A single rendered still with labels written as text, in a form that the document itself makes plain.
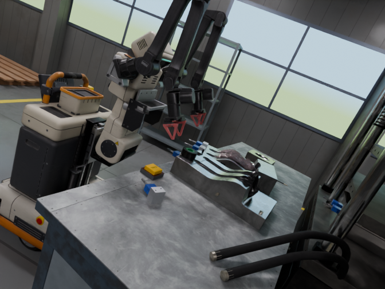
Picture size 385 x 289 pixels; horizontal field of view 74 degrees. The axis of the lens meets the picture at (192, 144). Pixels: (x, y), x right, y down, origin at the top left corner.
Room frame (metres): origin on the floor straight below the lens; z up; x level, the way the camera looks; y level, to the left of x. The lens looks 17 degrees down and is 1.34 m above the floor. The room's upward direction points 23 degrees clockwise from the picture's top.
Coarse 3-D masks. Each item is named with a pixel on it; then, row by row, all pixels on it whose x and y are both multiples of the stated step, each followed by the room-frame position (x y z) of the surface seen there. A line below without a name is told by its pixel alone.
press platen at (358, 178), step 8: (360, 176) 1.85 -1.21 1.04; (352, 184) 1.52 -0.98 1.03; (352, 192) 1.39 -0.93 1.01; (384, 192) 1.63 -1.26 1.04; (376, 200) 1.33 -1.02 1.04; (384, 200) 1.41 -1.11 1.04; (368, 208) 1.12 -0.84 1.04; (376, 208) 1.17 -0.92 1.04; (384, 208) 1.23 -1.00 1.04; (360, 216) 1.02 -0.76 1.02; (368, 216) 1.00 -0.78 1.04; (376, 216) 1.05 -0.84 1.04; (384, 216) 1.10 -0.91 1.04; (360, 224) 1.01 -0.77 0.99; (368, 224) 1.00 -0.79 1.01; (376, 224) 0.99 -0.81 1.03; (384, 224) 0.98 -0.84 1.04; (376, 232) 0.98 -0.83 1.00; (384, 232) 0.97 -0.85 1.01
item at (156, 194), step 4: (144, 180) 0.93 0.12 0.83; (148, 184) 0.90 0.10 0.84; (152, 184) 0.91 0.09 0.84; (144, 188) 0.89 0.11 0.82; (148, 188) 0.88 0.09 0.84; (152, 188) 0.86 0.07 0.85; (156, 188) 0.87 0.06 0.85; (160, 188) 0.89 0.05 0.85; (148, 192) 0.87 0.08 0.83; (152, 192) 0.85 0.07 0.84; (156, 192) 0.85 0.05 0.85; (160, 192) 0.86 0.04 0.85; (164, 192) 0.87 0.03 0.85; (148, 196) 0.86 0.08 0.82; (152, 196) 0.85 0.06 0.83; (156, 196) 0.85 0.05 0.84; (160, 196) 0.86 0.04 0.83; (148, 200) 0.85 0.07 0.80; (152, 200) 0.84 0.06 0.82; (156, 200) 0.86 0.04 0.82; (160, 200) 0.87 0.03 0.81
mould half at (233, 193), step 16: (176, 160) 1.17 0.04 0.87; (192, 160) 1.21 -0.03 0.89; (192, 176) 1.13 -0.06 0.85; (208, 176) 1.11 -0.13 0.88; (208, 192) 1.09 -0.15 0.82; (224, 192) 1.06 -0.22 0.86; (240, 192) 1.03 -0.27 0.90; (240, 208) 1.02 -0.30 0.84; (256, 208) 1.04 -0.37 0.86; (272, 208) 1.11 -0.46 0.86; (256, 224) 0.99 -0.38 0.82
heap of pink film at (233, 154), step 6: (222, 150) 1.61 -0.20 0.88; (228, 150) 1.59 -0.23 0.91; (234, 150) 1.61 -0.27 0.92; (216, 156) 1.51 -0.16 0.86; (222, 156) 1.49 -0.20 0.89; (228, 156) 1.48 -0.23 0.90; (234, 156) 1.47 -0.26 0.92; (240, 156) 1.58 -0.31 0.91; (240, 162) 1.48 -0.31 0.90; (246, 162) 1.54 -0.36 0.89; (246, 168) 1.47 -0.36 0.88; (252, 168) 1.49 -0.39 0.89
